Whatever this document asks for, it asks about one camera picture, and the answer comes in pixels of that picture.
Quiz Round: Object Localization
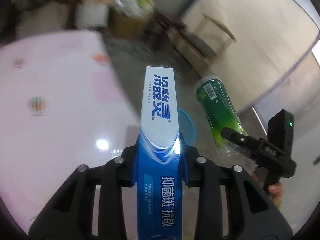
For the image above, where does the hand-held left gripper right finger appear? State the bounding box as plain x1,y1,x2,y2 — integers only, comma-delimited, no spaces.
179,134,293,240

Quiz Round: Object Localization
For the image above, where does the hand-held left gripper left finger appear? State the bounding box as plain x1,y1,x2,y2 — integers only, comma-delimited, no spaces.
29,146,137,240

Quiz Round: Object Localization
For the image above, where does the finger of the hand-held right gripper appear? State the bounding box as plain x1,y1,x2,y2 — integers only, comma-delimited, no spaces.
221,127,260,153

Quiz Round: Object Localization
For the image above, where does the green plastic bottle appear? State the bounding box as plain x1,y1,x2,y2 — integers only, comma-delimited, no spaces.
194,75,253,157

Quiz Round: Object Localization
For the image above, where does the blue bin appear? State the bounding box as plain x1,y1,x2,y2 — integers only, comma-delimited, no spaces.
178,108,197,147

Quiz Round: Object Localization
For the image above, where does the blue white toothpaste box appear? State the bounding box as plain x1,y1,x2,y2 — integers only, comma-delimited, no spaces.
132,65,192,240

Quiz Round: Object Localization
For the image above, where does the person's right hand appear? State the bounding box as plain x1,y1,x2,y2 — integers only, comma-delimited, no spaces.
252,169,283,205

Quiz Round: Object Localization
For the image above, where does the small dark wooden stool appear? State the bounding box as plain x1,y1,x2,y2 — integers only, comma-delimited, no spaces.
145,5,218,63

